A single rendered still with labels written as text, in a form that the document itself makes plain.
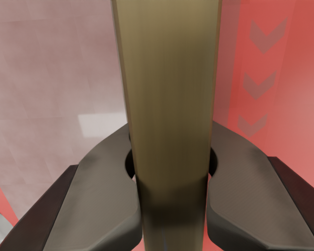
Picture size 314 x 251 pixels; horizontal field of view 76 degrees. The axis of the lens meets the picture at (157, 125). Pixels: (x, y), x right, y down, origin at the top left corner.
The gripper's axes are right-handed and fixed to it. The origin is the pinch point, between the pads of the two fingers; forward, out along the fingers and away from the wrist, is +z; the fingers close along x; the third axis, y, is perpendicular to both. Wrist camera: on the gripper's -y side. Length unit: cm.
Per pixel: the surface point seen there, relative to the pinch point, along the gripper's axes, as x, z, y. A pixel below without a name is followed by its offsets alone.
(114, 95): -4.2, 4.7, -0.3
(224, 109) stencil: 4.8, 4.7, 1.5
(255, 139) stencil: 7.9, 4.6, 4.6
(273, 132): 9.3, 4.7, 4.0
